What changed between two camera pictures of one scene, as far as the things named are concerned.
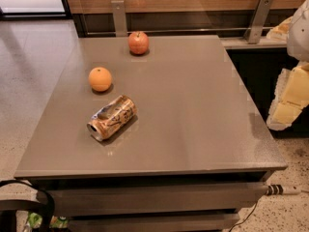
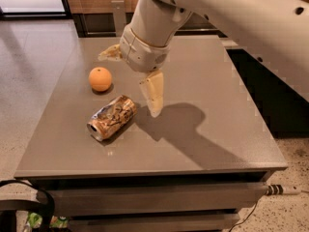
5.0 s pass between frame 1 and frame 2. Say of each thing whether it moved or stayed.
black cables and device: stayed
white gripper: moved
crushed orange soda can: stayed
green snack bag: stayed
